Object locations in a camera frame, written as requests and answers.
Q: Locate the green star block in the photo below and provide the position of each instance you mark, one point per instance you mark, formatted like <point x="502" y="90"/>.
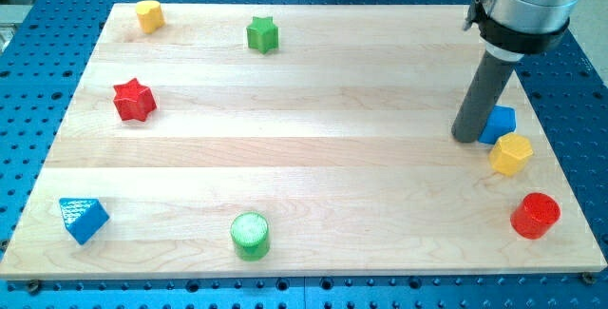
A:
<point x="262" y="34"/>

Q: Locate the red star block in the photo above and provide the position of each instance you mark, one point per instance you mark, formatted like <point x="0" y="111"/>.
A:
<point x="134" y="101"/>

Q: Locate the blue cube block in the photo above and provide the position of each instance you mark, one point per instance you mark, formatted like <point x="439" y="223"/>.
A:
<point x="501" y="121"/>

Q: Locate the light wooden board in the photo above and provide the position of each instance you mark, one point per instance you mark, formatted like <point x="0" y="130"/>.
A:
<point x="340" y="138"/>

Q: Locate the green cylinder block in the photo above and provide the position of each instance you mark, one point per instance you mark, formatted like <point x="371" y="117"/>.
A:
<point x="250" y="235"/>

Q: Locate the yellow heart block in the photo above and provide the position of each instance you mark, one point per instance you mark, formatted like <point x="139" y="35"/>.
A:
<point x="150" y="16"/>

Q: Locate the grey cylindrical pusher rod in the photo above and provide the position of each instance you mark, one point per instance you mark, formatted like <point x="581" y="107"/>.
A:
<point x="487" y="86"/>

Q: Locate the yellow hexagon block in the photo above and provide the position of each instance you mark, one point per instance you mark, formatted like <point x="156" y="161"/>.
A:
<point x="510" y="153"/>

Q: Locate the black clamp band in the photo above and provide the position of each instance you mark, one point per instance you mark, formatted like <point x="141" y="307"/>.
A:
<point x="517" y="26"/>

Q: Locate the blue triangle block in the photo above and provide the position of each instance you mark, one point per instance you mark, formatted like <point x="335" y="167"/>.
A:
<point x="82" y="217"/>

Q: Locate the red cylinder block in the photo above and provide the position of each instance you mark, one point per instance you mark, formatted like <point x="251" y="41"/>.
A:
<point x="535" y="215"/>

